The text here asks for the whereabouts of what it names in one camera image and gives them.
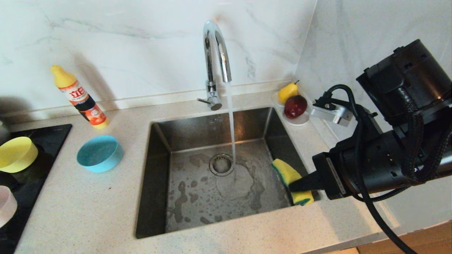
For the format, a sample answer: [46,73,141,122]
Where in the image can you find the yellow fish-shaped sponge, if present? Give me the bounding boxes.
[271,158,315,206]

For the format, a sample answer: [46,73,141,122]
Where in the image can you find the blue plastic bowl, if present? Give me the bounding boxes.
[77,135,124,173]

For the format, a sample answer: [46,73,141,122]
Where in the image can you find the orange yellow dish soap bottle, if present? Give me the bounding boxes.
[49,65,109,129]

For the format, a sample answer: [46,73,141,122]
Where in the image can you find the yellow plastic bowl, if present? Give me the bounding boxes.
[0,137,38,173]

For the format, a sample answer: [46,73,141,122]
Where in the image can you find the pink plastic bowl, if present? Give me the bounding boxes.
[0,185,17,228]

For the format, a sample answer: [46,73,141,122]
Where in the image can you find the stainless steel sink basin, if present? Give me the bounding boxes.
[135,107,320,240]

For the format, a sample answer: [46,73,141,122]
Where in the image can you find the black braided right arm sleeve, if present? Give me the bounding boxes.
[353,88,452,202]

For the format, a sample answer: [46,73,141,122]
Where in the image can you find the small white dish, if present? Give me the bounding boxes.
[272,91,310,126]

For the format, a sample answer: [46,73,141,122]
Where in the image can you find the dark red apple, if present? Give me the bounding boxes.
[284,95,308,119]

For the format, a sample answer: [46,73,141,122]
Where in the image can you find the round metal drain strainer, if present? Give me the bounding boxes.
[209,153,235,176]

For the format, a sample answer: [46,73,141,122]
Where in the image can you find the yellow pear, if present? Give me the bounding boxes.
[278,80,300,104]

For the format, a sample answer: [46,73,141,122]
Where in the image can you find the clear running water stream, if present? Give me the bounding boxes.
[226,82,238,170]

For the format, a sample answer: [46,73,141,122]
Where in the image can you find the chrome gooseneck faucet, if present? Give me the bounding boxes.
[196,20,232,111]

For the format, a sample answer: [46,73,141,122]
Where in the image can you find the black induction cooktop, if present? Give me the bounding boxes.
[0,123,72,254]

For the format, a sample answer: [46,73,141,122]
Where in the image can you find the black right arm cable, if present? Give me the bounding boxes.
[325,84,419,254]

